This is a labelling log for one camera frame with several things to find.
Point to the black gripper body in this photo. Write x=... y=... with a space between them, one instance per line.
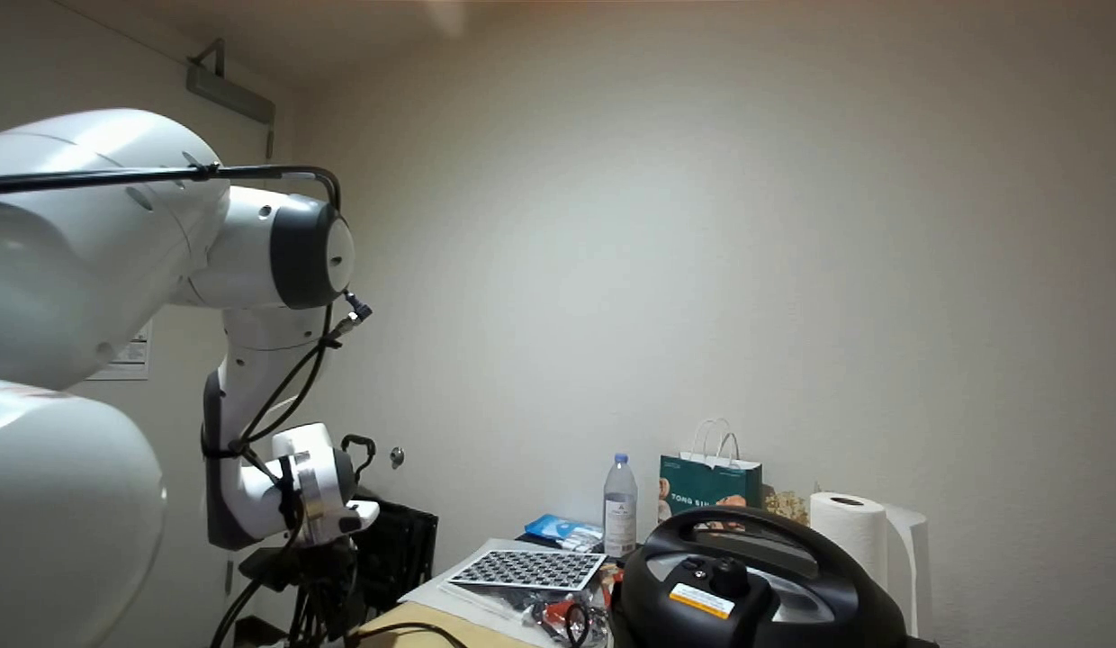
x=318 y=579

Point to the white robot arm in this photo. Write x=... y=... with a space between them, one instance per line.
x=67 y=277

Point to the blue wipes pack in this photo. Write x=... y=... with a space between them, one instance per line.
x=559 y=530

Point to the red and black small packet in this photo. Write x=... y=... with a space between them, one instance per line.
x=568 y=616

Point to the clear plastic water bottle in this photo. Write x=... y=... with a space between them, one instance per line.
x=619 y=509

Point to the green paper gift bag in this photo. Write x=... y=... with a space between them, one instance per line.
x=708 y=488

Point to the white paper towel roll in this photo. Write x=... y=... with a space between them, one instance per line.
x=844 y=536

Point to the small dark wall knob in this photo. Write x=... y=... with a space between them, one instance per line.
x=397 y=455

